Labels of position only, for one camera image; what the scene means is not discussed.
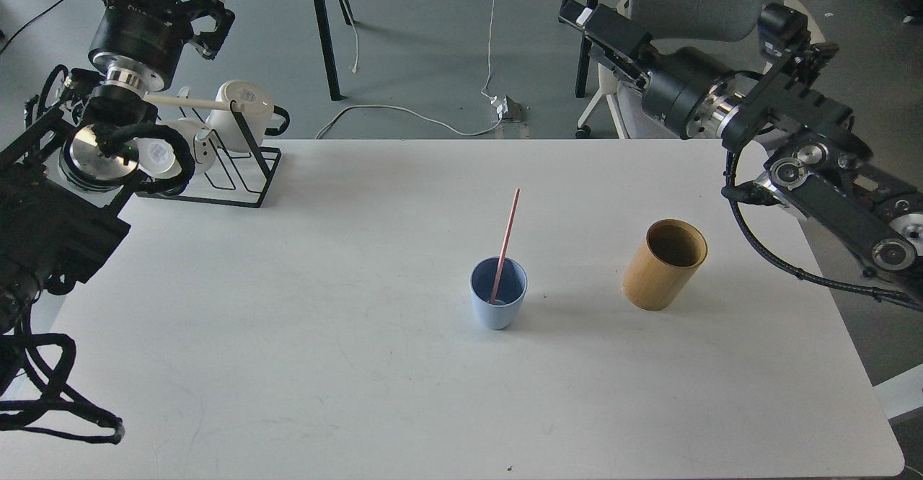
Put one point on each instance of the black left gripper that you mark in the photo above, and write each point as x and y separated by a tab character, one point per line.
137	37

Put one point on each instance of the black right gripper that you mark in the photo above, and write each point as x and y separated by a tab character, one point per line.
675	83

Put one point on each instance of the blue cup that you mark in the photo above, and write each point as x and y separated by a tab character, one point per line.
512	290

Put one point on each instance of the pink chopstick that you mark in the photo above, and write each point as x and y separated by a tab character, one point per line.
504	247

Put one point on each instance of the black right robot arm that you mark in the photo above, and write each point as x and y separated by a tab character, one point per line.
786	144

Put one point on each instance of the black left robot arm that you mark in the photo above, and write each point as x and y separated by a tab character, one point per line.
66	178

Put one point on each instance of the bamboo cup holder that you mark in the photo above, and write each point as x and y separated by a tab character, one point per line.
670	254

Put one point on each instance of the grey office chair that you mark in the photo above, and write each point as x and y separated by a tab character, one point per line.
724	21

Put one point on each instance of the white power strip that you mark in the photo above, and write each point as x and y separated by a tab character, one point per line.
507	110

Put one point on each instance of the white mug upper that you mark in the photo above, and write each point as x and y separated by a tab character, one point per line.
259	112

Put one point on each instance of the black table leg left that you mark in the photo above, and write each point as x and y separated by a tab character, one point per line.
327	52

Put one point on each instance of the black wire mug rack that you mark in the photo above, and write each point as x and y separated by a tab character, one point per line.
235	179

